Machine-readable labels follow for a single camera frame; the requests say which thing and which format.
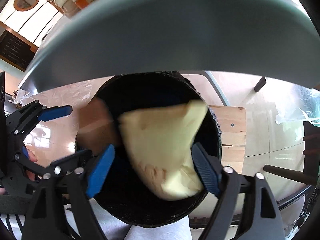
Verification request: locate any round wooden wall frame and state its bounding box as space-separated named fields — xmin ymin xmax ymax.
xmin=14 ymin=0 xmax=39 ymax=11

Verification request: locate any yellow paper bag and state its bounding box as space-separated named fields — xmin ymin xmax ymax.
xmin=119 ymin=100 xmax=208 ymax=200

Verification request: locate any black round trash bin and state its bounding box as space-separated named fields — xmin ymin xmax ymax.
xmin=75 ymin=71 xmax=222 ymax=228

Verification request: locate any grey table edge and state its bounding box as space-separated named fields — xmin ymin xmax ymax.
xmin=19 ymin=0 xmax=319 ymax=94

